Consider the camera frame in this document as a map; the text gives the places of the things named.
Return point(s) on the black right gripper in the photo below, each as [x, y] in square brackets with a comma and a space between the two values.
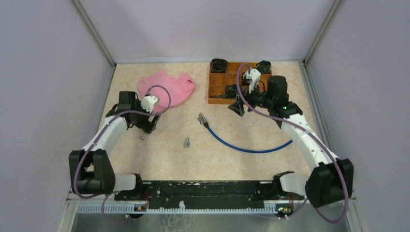
[238, 107]

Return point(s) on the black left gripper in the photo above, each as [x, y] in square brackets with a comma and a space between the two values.
[146, 125]

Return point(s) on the grey combination lock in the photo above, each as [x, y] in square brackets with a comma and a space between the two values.
[186, 142]

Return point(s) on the brass padlock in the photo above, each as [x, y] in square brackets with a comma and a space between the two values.
[143, 135]

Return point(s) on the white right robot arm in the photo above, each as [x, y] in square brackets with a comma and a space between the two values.
[330, 177]

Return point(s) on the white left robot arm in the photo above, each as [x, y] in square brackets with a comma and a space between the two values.
[90, 168]

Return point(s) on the wooden compartment tray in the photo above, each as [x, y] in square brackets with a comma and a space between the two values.
[218, 81]

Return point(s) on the pink cloth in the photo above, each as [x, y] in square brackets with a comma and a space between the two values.
[179, 88]

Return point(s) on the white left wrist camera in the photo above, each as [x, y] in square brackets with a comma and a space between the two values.
[148, 103]

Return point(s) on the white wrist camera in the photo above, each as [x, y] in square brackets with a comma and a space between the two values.
[148, 103]
[253, 76]

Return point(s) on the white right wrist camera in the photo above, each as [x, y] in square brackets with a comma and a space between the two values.
[253, 76]

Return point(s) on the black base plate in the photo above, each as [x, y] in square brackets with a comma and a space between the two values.
[220, 196]

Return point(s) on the grey slotted cable duct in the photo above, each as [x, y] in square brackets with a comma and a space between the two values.
[179, 208]

